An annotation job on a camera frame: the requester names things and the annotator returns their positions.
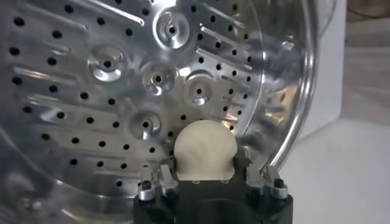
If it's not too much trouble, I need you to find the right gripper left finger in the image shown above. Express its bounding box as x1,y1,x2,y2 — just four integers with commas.
138,157,180,201

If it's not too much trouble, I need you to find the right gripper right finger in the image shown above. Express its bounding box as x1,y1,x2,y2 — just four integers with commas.
233,145,289,200

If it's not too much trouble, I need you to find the white steamed baozi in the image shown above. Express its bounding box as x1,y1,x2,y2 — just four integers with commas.
173,119,238,181

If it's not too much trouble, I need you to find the perforated steel steamer basket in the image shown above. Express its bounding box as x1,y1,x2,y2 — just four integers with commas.
0,0,321,224

